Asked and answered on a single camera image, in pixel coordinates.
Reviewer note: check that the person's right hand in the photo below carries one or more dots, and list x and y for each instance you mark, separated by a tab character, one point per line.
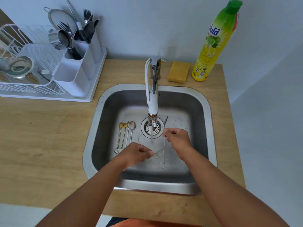
180	141

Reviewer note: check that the person's left hand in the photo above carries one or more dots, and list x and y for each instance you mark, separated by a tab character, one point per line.
135	154

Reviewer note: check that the silver steel spoon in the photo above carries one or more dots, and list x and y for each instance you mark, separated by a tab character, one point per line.
164	151
132	125

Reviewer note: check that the chrome faucet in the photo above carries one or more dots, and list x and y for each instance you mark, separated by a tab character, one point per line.
153	104

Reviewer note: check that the white cutlery holder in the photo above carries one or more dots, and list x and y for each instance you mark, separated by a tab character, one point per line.
71	85

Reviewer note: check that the person's right forearm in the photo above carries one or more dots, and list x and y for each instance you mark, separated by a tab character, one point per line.
222	191

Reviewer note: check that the person's left forearm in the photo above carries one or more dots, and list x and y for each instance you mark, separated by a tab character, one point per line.
90	198

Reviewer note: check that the steel sink drain strainer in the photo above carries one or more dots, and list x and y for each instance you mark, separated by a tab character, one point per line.
159	130

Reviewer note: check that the stainless steel sink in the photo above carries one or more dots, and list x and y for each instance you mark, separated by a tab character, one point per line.
187	111

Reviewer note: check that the yellow sponge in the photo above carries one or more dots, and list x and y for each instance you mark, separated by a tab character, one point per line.
178	72

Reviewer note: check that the dark trousers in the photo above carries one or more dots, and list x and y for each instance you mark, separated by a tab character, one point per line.
113	222

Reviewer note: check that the orange shirt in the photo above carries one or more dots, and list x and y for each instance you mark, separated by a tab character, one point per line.
153	224

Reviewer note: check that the yellow dish soap bottle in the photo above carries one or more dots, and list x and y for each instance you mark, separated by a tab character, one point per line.
208	54

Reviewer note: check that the white plastic drain tray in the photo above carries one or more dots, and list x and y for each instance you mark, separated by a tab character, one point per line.
97	70

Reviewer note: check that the steel utensil with white grip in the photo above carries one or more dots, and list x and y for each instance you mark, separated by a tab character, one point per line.
46	72

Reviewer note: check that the dark utensil head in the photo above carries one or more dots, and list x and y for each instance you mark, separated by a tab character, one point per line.
78	35

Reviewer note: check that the long thin steel utensil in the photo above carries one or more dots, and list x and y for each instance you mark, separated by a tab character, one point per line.
79	25

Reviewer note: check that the steel fork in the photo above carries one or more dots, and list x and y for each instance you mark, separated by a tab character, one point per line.
86	16
63	26

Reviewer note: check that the brown wooden panel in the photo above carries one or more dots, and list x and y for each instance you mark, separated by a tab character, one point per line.
3	17

